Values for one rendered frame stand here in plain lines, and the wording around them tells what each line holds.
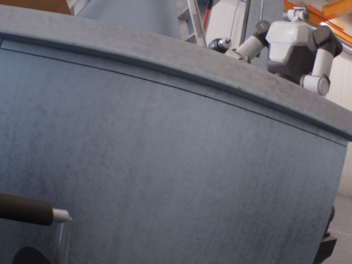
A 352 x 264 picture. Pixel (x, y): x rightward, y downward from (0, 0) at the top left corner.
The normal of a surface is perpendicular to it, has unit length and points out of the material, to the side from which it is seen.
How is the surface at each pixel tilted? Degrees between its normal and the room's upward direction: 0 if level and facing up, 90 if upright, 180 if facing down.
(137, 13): 90
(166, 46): 68
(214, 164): 90
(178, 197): 90
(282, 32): 81
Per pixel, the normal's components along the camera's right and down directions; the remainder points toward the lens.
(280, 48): -0.73, -0.36
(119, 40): 0.32, -0.33
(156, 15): 0.19, 0.04
